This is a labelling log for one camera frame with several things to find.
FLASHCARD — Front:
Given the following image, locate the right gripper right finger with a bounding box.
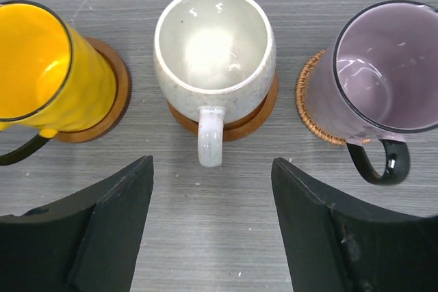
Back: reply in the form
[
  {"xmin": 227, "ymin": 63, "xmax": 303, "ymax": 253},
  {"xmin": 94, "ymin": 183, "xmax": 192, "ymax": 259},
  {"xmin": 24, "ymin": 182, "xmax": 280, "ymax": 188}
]
[{"xmin": 271, "ymin": 158, "xmax": 437, "ymax": 291}]

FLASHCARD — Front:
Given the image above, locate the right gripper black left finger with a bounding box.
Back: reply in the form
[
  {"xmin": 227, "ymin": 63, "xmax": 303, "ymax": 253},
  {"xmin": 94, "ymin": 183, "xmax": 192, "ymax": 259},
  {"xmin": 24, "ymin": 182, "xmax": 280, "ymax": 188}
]
[{"xmin": 1, "ymin": 156, "xmax": 153, "ymax": 292}]

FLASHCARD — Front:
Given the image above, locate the woven rattan coaster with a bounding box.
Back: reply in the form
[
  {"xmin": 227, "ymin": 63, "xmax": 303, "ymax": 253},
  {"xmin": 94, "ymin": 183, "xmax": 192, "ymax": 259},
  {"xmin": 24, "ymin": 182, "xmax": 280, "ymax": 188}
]
[{"xmin": 295, "ymin": 44, "xmax": 378, "ymax": 146}]

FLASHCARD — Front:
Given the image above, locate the brown wooden coaster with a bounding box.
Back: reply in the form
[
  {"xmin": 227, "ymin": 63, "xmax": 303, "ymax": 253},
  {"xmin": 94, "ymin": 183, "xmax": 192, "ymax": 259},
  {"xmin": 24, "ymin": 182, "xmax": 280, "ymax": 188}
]
[
  {"xmin": 54, "ymin": 36, "xmax": 132, "ymax": 144},
  {"xmin": 168, "ymin": 73, "xmax": 279, "ymax": 142}
]

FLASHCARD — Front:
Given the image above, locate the yellow glass mug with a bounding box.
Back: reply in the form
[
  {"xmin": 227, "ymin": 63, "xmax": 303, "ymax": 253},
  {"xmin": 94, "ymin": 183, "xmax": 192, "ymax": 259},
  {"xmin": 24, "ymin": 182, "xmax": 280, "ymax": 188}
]
[{"xmin": 1, "ymin": 0, "xmax": 117, "ymax": 166}]

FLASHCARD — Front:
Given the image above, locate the purple glass mug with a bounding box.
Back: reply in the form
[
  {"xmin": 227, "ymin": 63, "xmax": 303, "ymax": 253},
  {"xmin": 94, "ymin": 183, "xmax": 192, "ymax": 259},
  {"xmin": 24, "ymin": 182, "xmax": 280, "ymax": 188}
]
[{"xmin": 307, "ymin": 0, "xmax": 437, "ymax": 185}]

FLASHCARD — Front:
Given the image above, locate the white ceramic mug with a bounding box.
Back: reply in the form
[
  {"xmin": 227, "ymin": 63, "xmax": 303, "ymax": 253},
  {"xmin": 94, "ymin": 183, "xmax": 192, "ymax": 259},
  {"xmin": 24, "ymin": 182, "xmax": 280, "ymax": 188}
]
[{"xmin": 153, "ymin": 0, "xmax": 276, "ymax": 168}]

